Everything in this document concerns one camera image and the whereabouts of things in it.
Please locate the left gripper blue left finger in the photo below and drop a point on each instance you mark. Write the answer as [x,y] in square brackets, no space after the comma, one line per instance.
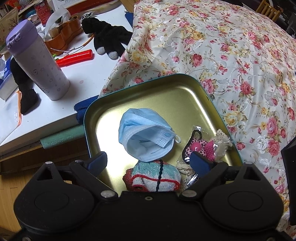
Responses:
[96,164]

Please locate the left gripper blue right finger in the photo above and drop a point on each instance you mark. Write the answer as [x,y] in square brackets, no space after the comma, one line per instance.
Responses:
[200,164]

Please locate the pink feathery hair accessory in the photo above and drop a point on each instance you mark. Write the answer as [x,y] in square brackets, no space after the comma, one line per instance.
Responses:
[196,143]

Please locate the light blue face mask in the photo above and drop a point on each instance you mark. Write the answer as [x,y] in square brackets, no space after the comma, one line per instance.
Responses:
[145,135]

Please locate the lace trimmed packet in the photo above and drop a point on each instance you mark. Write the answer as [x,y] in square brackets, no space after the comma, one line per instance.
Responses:
[222,143]

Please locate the rolled striped small towel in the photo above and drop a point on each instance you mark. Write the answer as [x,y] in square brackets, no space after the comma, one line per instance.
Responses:
[154,176]

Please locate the gold metal tin tray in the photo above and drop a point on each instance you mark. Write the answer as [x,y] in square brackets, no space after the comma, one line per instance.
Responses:
[179,99]

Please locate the lilac lidded white tumbler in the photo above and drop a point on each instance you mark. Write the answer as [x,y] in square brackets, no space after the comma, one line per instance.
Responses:
[33,56]

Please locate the floral quilted bedspread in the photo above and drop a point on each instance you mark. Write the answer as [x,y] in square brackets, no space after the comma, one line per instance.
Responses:
[244,61]

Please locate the black plush toy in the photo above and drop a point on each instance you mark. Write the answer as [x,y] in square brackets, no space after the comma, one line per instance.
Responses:
[108,39]

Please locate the wooden violin-shaped tissue holder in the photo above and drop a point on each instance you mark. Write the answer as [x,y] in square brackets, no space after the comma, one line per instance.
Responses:
[61,28]

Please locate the yellow wooden chair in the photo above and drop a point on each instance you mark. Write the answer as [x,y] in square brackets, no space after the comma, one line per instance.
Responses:
[266,9]

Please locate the red plastic handle tool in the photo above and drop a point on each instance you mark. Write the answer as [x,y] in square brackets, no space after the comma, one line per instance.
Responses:
[75,58]

